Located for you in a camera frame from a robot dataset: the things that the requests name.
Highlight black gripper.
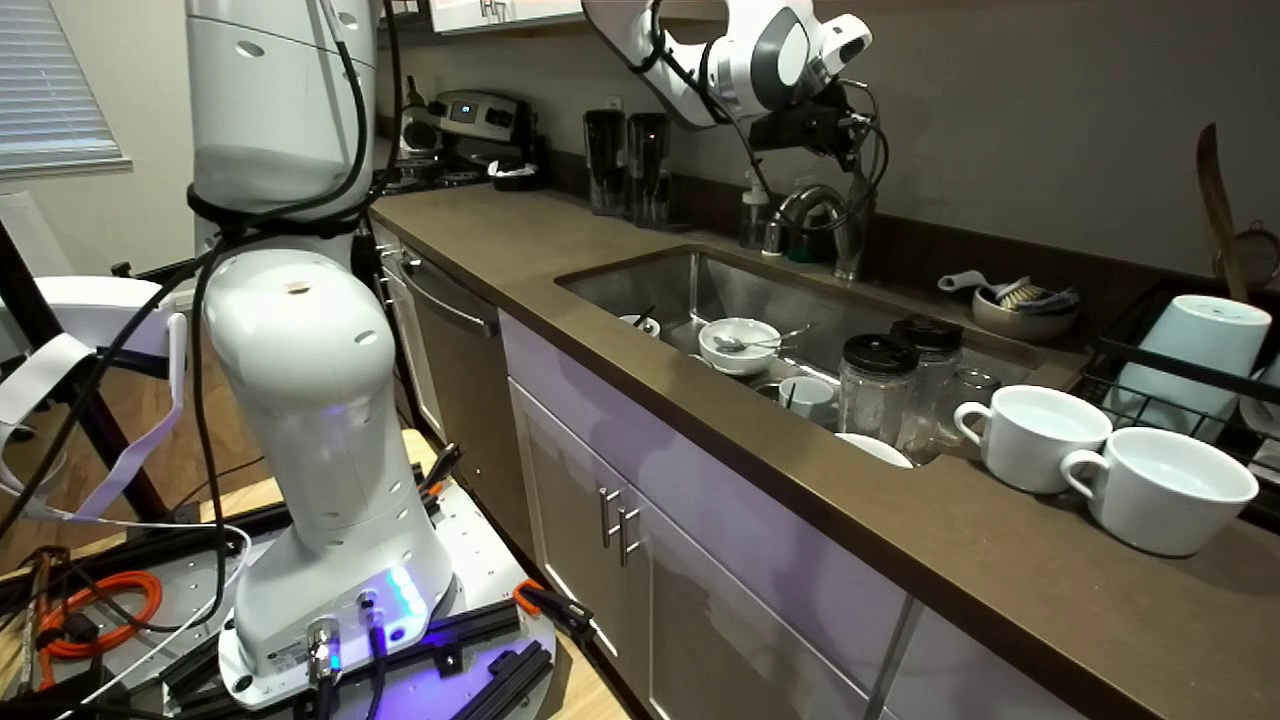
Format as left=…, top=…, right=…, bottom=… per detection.
left=749, top=80, right=879, bottom=240

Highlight steel kitchen tap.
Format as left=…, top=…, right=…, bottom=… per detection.
left=765, top=179, right=873, bottom=287

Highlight soap dispenser with white pump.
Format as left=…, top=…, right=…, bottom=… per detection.
left=737, top=176, right=778, bottom=259

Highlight steel sink basin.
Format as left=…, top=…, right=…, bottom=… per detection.
left=553, top=240, right=1090, bottom=471

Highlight white bowl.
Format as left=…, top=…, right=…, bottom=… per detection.
left=693, top=314, right=788, bottom=380

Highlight glass jar with black lid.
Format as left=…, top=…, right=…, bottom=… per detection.
left=887, top=314, right=1000, bottom=461
left=830, top=331, right=925, bottom=452

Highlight sponge holder bowl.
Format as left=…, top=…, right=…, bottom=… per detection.
left=930, top=267, right=1086, bottom=346

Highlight white cup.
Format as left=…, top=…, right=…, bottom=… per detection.
left=771, top=370, right=845, bottom=427

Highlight white plate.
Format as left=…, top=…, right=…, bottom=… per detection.
left=830, top=427, right=918, bottom=478

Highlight white mug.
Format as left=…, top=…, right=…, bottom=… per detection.
left=947, top=380, right=1114, bottom=502
left=1056, top=426, right=1262, bottom=563

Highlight wooden spatula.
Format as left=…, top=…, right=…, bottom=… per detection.
left=1186, top=120, right=1251, bottom=306

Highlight pale teal cup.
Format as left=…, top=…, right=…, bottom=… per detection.
left=1111, top=292, right=1280, bottom=426

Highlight black toaster appliance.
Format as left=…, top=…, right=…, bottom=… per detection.
left=396, top=86, right=548, bottom=190

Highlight grey cabinet door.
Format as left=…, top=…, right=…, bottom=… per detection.
left=626, top=493, right=927, bottom=720
left=501, top=377, right=657, bottom=705

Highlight stainless dishwasher front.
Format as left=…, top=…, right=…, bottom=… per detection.
left=377, top=237, right=534, bottom=543

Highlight orange black bar clamp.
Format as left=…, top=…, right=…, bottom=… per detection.
left=507, top=575, right=601, bottom=651

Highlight white window blind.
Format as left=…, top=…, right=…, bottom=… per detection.
left=0, top=0, right=133, bottom=179

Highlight black wire dish rack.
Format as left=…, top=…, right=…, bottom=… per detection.
left=1074, top=279, right=1280, bottom=493

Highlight steel cabinet door handle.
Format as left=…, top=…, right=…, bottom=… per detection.
left=590, top=481, right=626, bottom=551
left=610, top=496, right=646, bottom=567

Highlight white flat strap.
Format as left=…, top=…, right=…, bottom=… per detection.
left=0, top=314, right=194, bottom=530

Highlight black folding stand frame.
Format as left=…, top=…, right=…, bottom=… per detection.
left=0, top=221, right=180, bottom=530

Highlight orange cable loop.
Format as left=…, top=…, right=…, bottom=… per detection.
left=27, top=563, right=172, bottom=668

